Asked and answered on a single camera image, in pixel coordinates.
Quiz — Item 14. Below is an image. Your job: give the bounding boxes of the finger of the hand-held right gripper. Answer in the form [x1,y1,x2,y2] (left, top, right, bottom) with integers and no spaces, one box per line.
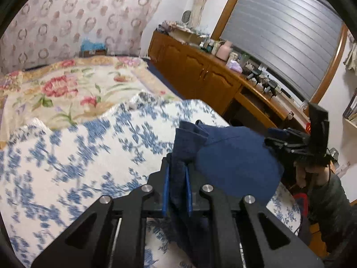
[267,128,309,143]
[264,137,310,158]

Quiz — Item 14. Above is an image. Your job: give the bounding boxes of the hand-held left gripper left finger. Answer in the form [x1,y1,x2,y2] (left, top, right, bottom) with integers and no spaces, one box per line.
[31,153,172,268]

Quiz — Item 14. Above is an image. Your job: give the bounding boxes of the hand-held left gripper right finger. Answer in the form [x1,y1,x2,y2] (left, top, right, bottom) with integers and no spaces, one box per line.
[184,162,325,268]

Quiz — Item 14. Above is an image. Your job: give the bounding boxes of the navy printed t-shirt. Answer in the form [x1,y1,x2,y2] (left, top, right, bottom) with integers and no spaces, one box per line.
[167,120,285,268]

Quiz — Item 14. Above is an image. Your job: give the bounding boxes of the person's right forearm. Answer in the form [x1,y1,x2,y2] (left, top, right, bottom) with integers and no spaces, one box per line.
[307,170,357,260]

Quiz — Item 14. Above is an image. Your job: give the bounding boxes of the person's right hand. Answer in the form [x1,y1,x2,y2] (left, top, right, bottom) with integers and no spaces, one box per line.
[296,163,330,187]

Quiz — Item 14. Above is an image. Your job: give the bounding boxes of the clear plastic bottle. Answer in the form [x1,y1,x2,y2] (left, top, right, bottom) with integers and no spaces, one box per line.
[336,162,350,176]

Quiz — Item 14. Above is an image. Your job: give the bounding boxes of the black tripod gadgets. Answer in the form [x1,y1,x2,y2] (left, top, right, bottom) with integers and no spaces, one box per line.
[245,67,282,97]

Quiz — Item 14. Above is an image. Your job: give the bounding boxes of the beige hanging cloth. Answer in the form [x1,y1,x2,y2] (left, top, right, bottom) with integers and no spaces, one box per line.
[343,31,357,73]

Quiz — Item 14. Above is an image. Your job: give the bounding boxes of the purple pouch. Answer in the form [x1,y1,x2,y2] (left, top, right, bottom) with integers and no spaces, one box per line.
[225,60,243,73]

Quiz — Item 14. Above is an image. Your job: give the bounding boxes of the blue floral bedspread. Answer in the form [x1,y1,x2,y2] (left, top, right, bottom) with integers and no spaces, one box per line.
[0,92,300,268]

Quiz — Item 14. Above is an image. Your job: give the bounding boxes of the pink bottle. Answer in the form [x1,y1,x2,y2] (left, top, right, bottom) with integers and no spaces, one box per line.
[216,40,233,60]

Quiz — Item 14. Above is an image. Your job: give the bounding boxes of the wooden sideboard cabinet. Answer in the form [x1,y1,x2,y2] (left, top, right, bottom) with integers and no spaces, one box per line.
[148,31,315,134]

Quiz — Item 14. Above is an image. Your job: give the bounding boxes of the dark blue mattress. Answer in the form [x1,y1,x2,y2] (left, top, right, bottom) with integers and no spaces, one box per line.
[142,57,185,101]

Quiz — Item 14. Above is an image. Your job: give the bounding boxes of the row of small cosmetic bottles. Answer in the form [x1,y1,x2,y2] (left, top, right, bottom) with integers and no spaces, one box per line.
[199,38,221,55]

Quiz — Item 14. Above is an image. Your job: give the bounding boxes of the open cardboard box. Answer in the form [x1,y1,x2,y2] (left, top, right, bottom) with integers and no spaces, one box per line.
[170,28,207,45]

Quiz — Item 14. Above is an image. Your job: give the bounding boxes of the pink floral blanket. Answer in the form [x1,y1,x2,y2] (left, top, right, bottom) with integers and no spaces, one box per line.
[0,56,182,143]

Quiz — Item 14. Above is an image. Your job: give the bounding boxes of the small cardboard box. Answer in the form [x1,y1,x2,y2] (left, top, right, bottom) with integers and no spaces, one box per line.
[79,49,108,58]

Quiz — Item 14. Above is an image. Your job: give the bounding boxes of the tied floral curtain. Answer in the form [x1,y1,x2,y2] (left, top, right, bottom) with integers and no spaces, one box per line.
[192,0,214,24]

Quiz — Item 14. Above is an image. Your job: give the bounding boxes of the pile of floral cloths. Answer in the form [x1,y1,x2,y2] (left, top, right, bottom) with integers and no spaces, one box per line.
[159,21,182,32]

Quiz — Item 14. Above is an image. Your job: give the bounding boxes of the blue box by curtain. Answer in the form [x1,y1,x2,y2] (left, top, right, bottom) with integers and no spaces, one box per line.
[81,40,106,51]

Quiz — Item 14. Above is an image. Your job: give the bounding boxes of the circle patterned sheer curtain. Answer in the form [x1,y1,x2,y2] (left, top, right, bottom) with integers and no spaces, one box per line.
[0,0,168,74]

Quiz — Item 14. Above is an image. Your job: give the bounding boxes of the wall bookshelf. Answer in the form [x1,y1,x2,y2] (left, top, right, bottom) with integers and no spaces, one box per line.
[342,88,357,129]

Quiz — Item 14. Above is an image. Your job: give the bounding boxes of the wooden window frame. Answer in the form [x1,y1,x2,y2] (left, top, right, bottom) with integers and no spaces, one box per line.
[213,0,349,107]

